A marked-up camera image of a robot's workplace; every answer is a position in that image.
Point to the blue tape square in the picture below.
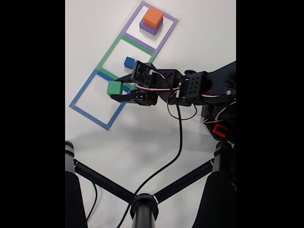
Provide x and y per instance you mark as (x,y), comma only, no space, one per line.
(82,95)

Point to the red table clamp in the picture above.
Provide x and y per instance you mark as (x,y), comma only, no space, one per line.
(215,129)

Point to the large purple block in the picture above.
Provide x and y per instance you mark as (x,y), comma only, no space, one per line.
(148,29)

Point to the purple tape square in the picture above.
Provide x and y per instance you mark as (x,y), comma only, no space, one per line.
(166,33)

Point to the small blue block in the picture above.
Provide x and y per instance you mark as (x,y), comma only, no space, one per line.
(128,62)

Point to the green block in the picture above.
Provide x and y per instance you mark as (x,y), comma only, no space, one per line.
(114,88)

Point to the black tripod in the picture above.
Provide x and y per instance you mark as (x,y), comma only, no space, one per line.
(143,211)

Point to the orange block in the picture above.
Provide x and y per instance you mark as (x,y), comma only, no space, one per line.
(153,16)

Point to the green tape square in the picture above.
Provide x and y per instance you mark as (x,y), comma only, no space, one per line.
(113,50)

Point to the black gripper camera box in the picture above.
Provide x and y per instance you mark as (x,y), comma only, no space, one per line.
(143,73)

